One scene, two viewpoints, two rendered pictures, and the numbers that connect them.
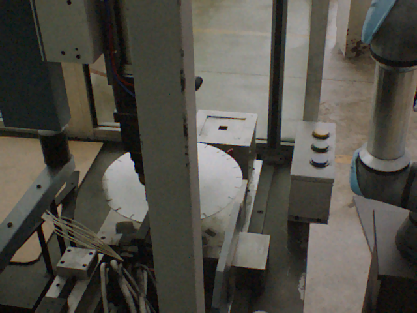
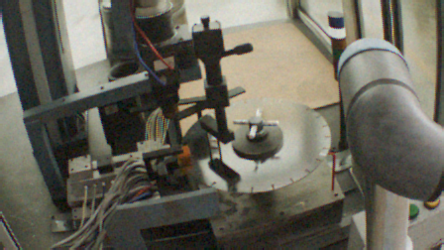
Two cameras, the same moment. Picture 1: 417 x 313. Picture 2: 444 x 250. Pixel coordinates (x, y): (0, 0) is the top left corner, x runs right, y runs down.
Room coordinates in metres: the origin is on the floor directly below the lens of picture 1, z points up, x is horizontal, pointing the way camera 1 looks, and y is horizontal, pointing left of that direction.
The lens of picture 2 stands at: (0.65, -0.83, 1.69)
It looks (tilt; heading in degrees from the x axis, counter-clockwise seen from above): 35 degrees down; 70
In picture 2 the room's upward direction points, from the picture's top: 9 degrees counter-clockwise
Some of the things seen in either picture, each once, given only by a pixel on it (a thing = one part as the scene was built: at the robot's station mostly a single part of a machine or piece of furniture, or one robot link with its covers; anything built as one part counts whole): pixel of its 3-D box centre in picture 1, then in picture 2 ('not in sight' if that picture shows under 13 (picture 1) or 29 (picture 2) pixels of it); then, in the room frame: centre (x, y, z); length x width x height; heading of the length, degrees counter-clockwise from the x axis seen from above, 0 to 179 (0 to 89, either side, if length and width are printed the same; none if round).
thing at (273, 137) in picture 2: not in sight; (257, 135); (1.05, 0.09, 0.96); 0.11 x 0.11 x 0.03
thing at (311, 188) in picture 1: (312, 169); (403, 230); (1.25, -0.29, 0.82); 0.28 x 0.11 x 0.15; 167
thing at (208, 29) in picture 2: not in sight; (211, 61); (0.98, 0.08, 1.17); 0.06 x 0.05 x 0.20; 158
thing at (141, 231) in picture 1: (148, 234); (167, 163); (0.86, 0.13, 0.95); 0.10 x 0.03 x 0.07; 167
